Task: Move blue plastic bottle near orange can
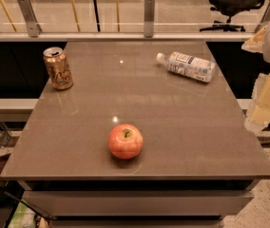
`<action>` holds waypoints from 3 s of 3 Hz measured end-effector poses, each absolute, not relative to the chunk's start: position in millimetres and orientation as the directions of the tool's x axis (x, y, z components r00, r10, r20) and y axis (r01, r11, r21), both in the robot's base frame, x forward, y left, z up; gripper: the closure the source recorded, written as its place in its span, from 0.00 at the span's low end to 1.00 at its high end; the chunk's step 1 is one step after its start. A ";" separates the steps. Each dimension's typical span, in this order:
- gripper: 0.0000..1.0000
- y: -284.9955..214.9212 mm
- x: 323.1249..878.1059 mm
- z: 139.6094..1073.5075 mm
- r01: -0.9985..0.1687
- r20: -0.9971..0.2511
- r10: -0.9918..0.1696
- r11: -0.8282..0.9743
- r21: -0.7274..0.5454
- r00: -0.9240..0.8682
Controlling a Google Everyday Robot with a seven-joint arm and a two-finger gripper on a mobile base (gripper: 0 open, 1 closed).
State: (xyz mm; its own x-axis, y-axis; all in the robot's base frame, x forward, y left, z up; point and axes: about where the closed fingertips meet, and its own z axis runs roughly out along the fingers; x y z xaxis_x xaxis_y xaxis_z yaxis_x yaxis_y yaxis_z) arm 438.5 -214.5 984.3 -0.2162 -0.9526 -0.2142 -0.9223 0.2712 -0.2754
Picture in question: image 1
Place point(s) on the orange soda can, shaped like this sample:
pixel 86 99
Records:
pixel 58 69

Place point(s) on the black office chair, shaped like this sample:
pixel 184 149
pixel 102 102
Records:
pixel 231 8

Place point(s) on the metal glass railing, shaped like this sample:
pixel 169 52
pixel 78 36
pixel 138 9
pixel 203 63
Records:
pixel 134 20

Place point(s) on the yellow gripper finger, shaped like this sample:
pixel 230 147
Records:
pixel 255 43
pixel 258 111

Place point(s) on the red apple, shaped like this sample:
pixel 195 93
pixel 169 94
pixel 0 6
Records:
pixel 125 141

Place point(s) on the clear plastic water bottle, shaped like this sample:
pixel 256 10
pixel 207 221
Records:
pixel 188 66

